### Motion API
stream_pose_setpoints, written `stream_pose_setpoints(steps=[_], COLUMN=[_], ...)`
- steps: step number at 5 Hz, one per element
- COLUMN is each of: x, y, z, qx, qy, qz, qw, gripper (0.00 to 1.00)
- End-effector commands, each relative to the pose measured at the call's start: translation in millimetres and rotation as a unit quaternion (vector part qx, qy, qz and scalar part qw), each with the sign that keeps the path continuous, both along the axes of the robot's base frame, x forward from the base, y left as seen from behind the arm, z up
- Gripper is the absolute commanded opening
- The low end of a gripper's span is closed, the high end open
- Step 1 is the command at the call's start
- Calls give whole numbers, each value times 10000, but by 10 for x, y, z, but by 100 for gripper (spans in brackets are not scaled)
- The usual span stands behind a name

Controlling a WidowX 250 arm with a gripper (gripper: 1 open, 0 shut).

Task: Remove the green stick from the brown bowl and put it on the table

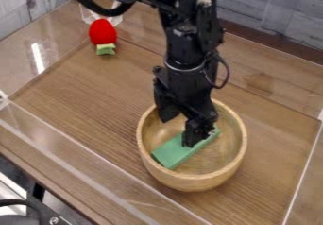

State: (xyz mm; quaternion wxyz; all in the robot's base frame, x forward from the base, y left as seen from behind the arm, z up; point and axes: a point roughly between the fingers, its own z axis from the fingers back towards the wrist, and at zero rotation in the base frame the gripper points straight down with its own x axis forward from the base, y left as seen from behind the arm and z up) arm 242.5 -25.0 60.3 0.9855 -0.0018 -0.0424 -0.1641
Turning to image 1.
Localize black cable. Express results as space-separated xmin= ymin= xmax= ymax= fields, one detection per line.
xmin=0 ymin=199 xmax=42 ymax=225

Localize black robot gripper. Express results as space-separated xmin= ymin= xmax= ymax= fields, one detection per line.
xmin=152 ymin=58 xmax=219 ymax=147

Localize black table leg bracket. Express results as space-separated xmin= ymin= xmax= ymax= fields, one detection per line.
xmin=26 ymin=182 xmax=72 ymax=225

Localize green rectangular block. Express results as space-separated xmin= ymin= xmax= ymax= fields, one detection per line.
xmin=149 ymin=126 xmax=220 ymax=170

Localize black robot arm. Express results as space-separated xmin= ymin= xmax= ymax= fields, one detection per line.
xmin=77 ymin=0 xmax=224 ymax=147

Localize red plush strawberry toy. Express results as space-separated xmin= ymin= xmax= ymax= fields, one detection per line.
xmin=88 ymin=19 xmax=117 ymax=55

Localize light wooden bowl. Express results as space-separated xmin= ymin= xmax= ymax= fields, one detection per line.
xmin=136 ymin=99 xmax=247 ymax=192

